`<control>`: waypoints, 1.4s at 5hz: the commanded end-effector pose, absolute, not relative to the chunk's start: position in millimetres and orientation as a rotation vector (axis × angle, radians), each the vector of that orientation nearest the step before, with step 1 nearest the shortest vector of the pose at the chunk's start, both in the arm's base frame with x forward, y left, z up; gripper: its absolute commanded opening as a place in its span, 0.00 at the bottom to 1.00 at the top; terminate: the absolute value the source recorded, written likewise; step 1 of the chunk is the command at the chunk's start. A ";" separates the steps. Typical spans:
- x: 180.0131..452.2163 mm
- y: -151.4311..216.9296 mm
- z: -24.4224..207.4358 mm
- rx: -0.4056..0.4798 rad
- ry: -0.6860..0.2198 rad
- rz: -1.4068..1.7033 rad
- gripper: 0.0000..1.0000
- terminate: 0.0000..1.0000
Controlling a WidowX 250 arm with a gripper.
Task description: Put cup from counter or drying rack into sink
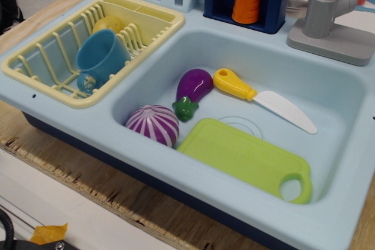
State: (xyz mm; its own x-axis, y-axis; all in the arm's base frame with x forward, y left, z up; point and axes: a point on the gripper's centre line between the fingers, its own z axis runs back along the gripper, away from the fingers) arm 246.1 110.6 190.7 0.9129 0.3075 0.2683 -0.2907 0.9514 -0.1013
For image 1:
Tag yellow toy potato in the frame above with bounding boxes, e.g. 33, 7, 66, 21
92, 16, 124, 33

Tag purple striped toy onion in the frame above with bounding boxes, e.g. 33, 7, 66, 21
125, 105, 179, 148

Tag green plastic cutting board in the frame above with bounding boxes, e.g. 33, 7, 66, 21
177, 118, 312, 204

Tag black cable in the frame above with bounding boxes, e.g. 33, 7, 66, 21
0, 208, 15, 250

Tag yellow handled toy knife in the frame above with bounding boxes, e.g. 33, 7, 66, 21
213, 69, 318, 135

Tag yellow tape piece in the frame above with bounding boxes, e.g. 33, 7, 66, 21
30, 223, 68, 245

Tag purple toy eggplant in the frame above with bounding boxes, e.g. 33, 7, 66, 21
172, 69, 213, 122

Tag blue plastic cup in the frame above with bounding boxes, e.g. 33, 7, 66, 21
76, 29, 131, 94

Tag grey toy faucet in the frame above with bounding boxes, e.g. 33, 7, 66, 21
287, 0, 374, 66

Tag light blue toy sink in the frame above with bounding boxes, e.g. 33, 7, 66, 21
1, 0, 374, 249

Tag cream yellow drying rack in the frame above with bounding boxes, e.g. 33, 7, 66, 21
1, 0, 185, 108

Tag black backpack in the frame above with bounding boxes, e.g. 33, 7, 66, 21
1, 0, 25, 35

